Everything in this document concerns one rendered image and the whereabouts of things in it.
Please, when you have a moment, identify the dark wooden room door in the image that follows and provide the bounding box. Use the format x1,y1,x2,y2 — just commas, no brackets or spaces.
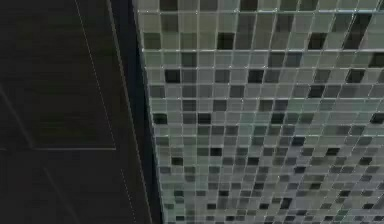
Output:
0,0,155,224

